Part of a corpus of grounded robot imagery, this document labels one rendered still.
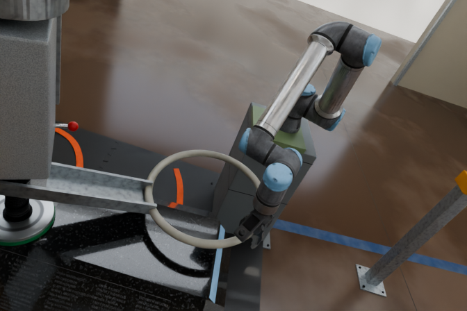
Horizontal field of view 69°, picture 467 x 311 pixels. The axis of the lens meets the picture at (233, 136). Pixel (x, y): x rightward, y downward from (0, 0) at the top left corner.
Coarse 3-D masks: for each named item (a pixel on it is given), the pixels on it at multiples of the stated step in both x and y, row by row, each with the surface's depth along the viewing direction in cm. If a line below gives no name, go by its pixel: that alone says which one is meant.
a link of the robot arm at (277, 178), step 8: (272, 168) 111; (280, 168) 111; (288, 168) 112; (264, 176) 111; (272, 176) 108; (280, 176) 109; (288, 176) 109; (264, 184) 110; (272, 184) 108; (280, 184) 107; (288, 184) 109; (256, 192) 116; (264, 192) 111; (272, 192) 110; (280, 192) 110; (264, 200) 113; (272, 200) 112; (280, 200) 113
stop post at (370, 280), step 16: (464, 176) 188; (448, 192) 199; (464, 192) 185; (432, 208) 207; (448, 208) 195; (416, 224) 216; (432, 224) 204; (400, 240) 225; (416, 240) 214; (384, 256) 236; (400, 256) 224; (368, 272) 247; (384, 272) 235; (368, 288) 242
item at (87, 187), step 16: (64, 176) 115; (80, 176) 117; (96, 176) 119; (112, 176) 122; (128, 176) 125; (0, 192) 98; (16, 192) 99; (32, 192) 101; (48, 192) 103; (64, 192) 105; (80, 192) 108; (96, 192) 117; (112, 192) 121; (128, 192) 126; (144, 192) 130; (112, 208) 116; (128, 208) 119; (144, 208) 121
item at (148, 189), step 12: (168, 156) 145; (180, 156) 147; (192, 156) 151; (204, 156) 153; (216, 156) 153; (228, 156) 153; (156, 168) 138; (240, 168) 151; (252, 180) 147; (156, 216) 121; (168, 228) 118; (180, 240) 117; (192, 240) 117; (204, 240) 118; (216, 240) 119; (228, 240) 120
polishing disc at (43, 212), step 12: (0, 204) 113; (36, 204) 117; (48, 204) 119; (0, 216) 110; (36, 216) 114; (48, 216) 115; (0, 228) 107; (12, 228) 108; (24, 228) 110; (36, 228) 111; (0, 240) 105; (12, 240) 106
